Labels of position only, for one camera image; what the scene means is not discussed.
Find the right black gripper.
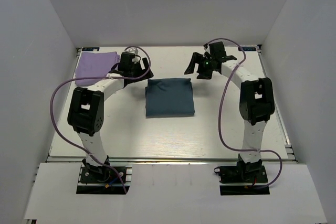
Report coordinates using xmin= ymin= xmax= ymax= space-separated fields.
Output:
xmin=185 ymin=52 xmax=215 ymax=80

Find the dark teal t-shirt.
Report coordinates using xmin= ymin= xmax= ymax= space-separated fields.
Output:
xmin=145 ymin=78 xmax=195 ymax=118

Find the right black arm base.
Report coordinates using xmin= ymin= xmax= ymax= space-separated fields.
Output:
xmin=214 ymin=158 xmax=270 ymax=196

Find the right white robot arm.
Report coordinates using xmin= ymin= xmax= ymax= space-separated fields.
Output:
xmin=184 ymin=40 xmax=275 ymax=182

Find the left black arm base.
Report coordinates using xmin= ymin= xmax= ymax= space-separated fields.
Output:
xmin=76 ymin=159 xmax=131 ymax=195

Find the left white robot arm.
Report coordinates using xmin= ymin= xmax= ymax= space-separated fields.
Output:
xmin=67 ymin=51 xmax=153 ymax=182

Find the right blue table sticker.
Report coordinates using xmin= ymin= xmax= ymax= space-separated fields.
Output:
xmin=238 ymin=47 xmax=257 ymax=52

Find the blue table sticker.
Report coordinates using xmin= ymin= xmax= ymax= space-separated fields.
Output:
xmin=81 ymin=47 xmax=100 ymax=51
xmin=238 ymin=47 xmax=257 ymax=52

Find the folded lavender t-shirt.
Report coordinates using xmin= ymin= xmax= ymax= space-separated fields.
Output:
xmin=75 ymin=52 xmax=120 ymax=78

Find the left blue table sticker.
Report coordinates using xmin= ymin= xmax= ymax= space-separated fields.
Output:
xmin=81 ymin=47 xmax=100 ymax=51

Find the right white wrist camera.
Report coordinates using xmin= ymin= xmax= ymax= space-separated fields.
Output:
xmin=203 ymin=43 xmax=211 ymax=58

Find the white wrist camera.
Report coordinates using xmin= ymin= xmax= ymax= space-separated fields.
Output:
xmin=203 ymin=43 xmax=211 ymax=58
xmin=124 ymin=47 xmax=139 ymax=55

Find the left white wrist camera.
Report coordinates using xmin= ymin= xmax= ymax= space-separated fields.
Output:
xmin=124 ymin=47 xmax=139 ymax=55

